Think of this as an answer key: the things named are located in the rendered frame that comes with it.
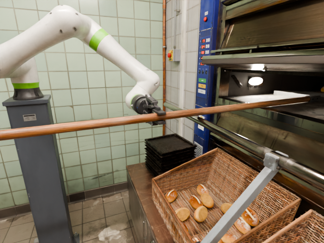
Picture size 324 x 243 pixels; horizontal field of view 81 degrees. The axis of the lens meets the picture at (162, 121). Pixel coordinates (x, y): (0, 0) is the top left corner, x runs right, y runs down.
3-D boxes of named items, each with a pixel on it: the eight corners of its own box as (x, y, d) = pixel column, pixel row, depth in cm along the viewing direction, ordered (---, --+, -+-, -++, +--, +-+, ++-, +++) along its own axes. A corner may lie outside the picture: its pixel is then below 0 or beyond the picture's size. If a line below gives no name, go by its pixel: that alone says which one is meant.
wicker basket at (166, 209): (214, 181, 136) (218, 146, 128) (292, 249, 86) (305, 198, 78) (150, 199, 118) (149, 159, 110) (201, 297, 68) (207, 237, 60)
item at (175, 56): (175, 61, 173) (175, 49, 171) (180, 61, 164) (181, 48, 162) (168, 61, 171) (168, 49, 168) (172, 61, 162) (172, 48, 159)
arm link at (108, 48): (99, 55, 105) (94, 49, 94) (111, 39, 105) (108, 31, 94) (150, 97, 110) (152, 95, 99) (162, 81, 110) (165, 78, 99)
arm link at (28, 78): (2, 89, 99) (-7, 50, 94) (24, 86, 114) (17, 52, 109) (26, 89, 99) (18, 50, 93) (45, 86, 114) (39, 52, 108)
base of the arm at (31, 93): (20, 94, 123) (18, 85, 121) (47, 92, 129) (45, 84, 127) (9, 101, 100) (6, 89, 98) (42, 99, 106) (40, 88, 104)
